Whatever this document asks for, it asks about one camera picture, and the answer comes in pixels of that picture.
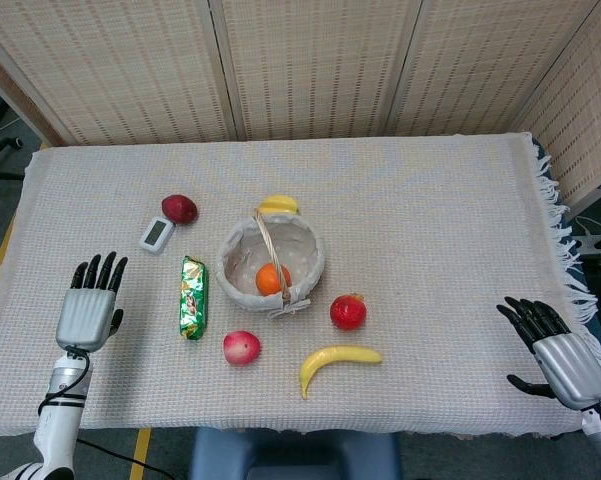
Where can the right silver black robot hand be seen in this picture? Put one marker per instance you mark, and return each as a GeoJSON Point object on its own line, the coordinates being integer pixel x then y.
{"type": "Point", "coordinates": [565, 362]}

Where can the pink peach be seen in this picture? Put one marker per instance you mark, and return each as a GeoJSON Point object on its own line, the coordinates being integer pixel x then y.
{"type": "Point", "coordinates": [241, 348]}

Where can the yellow starfruit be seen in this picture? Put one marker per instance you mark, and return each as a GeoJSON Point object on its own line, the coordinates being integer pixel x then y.
{"type": "Point", "coordinates": [279, 204]}

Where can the yellow banana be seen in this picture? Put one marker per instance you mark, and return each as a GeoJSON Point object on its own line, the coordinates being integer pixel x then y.
{"type": "Point", "coordinates": [337, 359]}

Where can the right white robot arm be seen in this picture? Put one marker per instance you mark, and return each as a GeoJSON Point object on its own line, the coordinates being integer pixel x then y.
{"type": "Point", "coordinates": [600, 432]}

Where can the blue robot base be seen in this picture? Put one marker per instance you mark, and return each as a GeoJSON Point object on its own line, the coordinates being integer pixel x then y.
{"type": "Point", "coordinates": [292, 457]}

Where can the red apple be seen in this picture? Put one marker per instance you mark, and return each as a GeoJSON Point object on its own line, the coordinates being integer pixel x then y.
{"type": "Point", "coordinates": [348, 311]}

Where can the dark red fruit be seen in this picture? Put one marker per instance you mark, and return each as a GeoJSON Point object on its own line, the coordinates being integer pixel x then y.
{"type": "Point", "coordinates": [179, 208]}

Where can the orange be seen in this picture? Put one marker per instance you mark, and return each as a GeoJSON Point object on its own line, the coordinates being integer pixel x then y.
{"type": "Point", "coordinates": [272, 279]}

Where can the woven basket with grey lining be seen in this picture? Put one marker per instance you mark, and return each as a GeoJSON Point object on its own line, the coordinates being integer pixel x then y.
{"type": "Point", "coordinates": [270, 265]}

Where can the white digital timer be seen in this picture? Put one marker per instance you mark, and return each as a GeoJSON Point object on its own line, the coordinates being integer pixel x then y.
{"type": "Point", "coordinates": [156, 235]}

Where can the white woven tablecloth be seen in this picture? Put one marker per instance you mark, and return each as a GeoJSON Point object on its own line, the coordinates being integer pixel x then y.
{"type": "Point", "coordinates": [430, 240]}

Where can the green snack packet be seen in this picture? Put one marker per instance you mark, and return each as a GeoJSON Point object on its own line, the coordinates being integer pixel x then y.
{"type": "Point", "coordinates": [193, 299]}

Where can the bamboo folding screen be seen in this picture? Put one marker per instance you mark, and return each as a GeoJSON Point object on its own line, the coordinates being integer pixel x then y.
{"type": "Point", "coordinates": [300, 65]}

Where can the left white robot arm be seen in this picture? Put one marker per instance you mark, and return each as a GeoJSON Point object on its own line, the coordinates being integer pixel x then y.
{"type": "Point", "coordinates": [57, 415]}

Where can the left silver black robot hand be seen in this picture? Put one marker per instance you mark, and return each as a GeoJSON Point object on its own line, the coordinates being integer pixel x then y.
{"type": "Point", "coordinates": [87, 312]}

